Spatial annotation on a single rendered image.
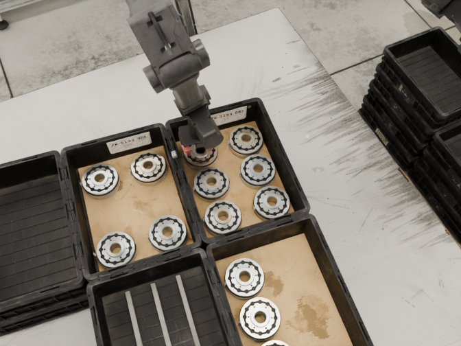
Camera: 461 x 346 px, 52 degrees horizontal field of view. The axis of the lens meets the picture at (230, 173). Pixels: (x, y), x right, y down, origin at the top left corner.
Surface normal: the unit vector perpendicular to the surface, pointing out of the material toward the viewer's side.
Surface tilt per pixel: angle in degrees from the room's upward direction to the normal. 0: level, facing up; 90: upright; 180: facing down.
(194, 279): 0
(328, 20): 0
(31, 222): 0
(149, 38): 55
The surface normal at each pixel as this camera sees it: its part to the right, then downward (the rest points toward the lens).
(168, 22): 0.25, 0.42
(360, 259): 0.01, -0.48
